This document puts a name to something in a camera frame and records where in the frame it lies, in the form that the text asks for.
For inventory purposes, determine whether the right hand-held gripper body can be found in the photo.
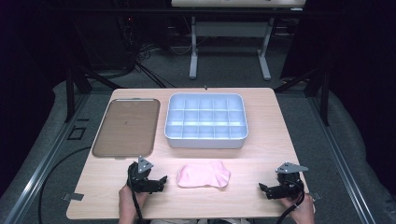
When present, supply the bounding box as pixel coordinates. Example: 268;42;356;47
275;161;309;200

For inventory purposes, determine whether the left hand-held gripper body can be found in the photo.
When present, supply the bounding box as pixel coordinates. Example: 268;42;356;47
126;156;154;193

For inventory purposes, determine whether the pink cloth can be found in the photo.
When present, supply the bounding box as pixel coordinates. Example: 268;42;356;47
176;160;232;189

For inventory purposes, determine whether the person's left hand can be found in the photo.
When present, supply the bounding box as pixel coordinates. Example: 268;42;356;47
119;185;148;217

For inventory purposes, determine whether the person's right hand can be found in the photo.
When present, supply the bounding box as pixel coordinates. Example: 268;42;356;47
279;193;316;224

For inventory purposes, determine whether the brown tray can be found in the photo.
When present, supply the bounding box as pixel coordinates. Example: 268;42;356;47
92;98;162;160

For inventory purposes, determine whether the person's clothing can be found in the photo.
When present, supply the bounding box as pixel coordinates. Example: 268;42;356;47
148;217;251;224

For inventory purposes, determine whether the white compartment storage box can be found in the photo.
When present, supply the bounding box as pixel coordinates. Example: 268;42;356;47
163;92;249;149

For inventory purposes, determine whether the black metal stand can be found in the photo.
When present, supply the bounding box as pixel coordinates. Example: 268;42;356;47
64;62;123;123
274;62;331;127

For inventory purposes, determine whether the desk with white legs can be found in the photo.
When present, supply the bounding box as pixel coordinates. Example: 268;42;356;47
171;0;307;81

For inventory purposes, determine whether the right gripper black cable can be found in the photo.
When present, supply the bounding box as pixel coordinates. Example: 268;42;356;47
276;180;306;224

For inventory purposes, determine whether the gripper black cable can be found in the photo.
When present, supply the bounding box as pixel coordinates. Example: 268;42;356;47
276;180;306;224
126;174;145;224

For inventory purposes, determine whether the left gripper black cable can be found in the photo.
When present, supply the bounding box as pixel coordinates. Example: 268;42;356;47
126;174;145;224

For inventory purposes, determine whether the aluminium floor rail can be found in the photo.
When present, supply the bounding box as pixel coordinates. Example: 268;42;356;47
3;92;92;224
307;92;378;224

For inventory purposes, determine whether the black floor cable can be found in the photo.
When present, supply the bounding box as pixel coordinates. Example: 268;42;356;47
37;146;93;224

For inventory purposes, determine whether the bundle of black cables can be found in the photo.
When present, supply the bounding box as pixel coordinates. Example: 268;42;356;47
116;15;177;90

